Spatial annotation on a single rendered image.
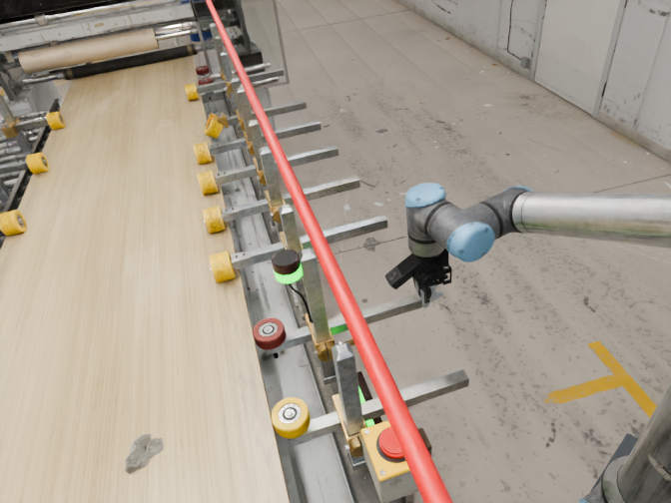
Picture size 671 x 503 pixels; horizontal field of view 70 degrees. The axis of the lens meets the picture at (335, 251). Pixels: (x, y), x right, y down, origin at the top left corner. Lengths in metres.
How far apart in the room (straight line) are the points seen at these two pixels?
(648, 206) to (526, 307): 1.69
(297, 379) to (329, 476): 0.31
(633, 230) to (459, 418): 1.36
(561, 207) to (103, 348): 1.11
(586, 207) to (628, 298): 1.80
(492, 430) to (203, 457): 1.31
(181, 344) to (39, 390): 0.34
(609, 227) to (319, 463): 0.87
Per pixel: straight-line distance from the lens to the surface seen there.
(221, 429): 1.09
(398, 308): 1.29
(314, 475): 1.31
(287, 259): 1.02
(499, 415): 2.14
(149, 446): 1.11
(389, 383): 0.18
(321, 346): 1.20
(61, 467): 1.20
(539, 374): 2.29
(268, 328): 1.21
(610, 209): 0.93
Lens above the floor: 1.79
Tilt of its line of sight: 39 degrees down
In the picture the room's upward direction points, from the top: 8 degrees counter-clockwise
